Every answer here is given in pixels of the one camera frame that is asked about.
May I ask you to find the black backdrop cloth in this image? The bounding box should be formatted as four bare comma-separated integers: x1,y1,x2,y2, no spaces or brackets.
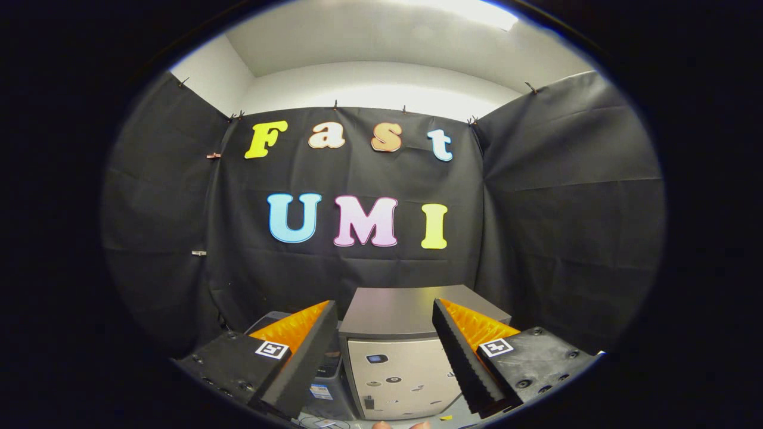
101,70,666,358

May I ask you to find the grey cabinet with beige door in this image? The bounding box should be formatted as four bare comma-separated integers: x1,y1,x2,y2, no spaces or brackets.
339,285,512,421

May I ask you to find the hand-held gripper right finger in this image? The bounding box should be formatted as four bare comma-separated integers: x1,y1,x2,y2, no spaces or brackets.
432,298,606,418

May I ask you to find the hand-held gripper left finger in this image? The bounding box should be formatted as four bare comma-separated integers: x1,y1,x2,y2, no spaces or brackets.
172,300,339,421

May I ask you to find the ceiling light panel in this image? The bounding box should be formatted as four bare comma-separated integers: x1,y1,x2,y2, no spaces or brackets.
411,0,519,32

